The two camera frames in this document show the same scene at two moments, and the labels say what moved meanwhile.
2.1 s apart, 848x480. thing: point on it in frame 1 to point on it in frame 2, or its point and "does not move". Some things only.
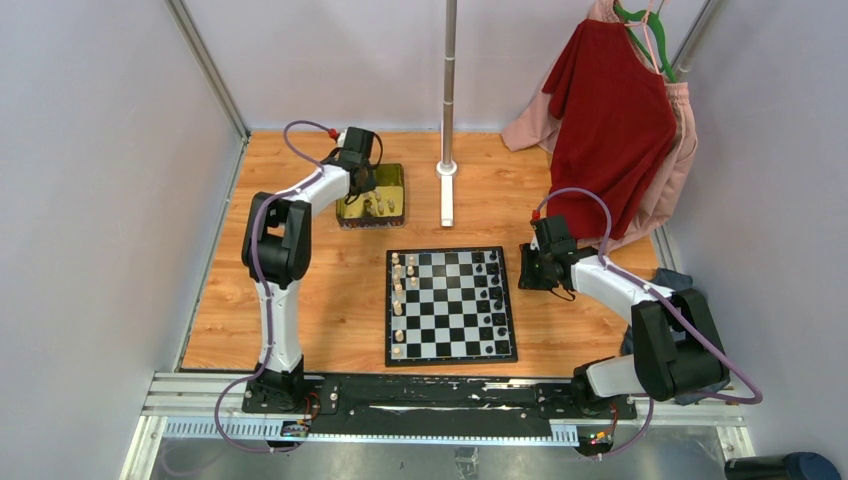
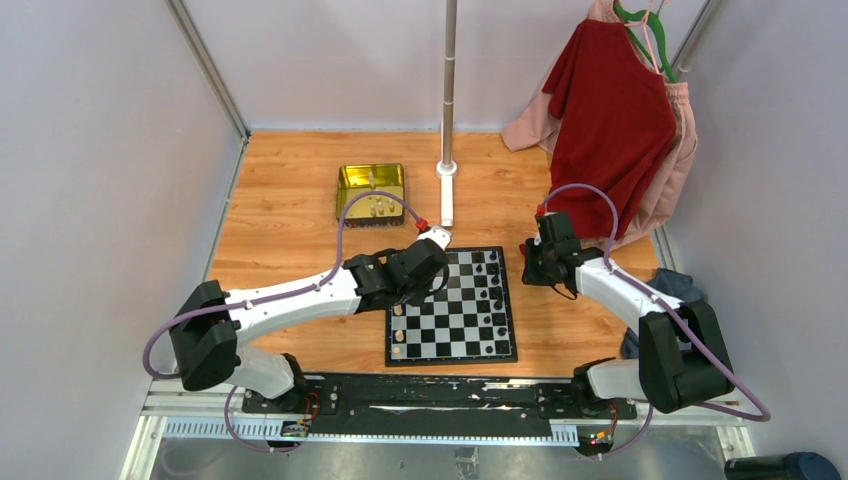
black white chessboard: x=447 y=306 does not move
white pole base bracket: x=447 y=193 does not move
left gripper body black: x=368 y=182 to x=416 y=295
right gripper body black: x=535 y=274 does not move
